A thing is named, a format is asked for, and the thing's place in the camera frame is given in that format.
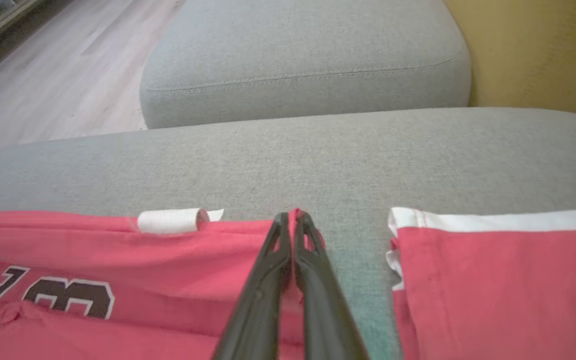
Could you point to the red basketball shorts white trim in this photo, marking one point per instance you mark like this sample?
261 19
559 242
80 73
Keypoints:
503 290

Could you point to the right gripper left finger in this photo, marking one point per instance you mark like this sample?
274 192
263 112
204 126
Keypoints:
263 300

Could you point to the large grey sofa seat cushion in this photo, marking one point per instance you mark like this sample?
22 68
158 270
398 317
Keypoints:
318 165

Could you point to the red basketball jersey white sleeves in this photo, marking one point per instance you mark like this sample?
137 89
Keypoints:
168 270

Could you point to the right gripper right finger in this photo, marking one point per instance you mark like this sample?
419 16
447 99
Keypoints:
323 305

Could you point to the small grey sofa cushion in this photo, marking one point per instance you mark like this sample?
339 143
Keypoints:
308 55

